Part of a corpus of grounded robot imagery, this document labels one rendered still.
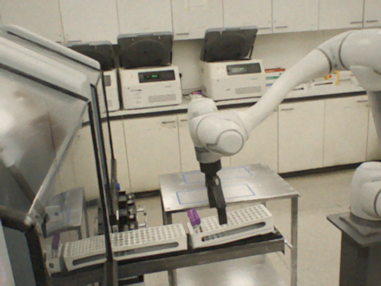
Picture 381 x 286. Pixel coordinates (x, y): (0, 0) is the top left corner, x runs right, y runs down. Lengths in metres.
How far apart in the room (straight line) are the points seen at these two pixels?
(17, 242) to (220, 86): 2.89
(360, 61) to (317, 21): 3.05
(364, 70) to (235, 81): 2.48
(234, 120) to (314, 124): 3.05
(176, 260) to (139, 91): 2.38
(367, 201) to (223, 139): 0.80
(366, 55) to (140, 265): 0.97
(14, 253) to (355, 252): 1.31
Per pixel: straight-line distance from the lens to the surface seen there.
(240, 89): 3.70
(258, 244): 1.39
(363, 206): 1.68
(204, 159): 1.23
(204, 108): 1.18
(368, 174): 1.65
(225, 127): 1.03
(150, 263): 1.33
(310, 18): 4.26
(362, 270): 1.80
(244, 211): 1.42
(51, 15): 3.81
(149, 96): 3.53
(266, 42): 4.43
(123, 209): 1.67
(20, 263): 1.03
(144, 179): 3.71
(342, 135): 4.28
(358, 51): 1.28
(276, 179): 1.89
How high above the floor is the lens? 1.52
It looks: 16 degrees down
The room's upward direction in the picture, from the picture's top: 4 degrees counter-clockwise
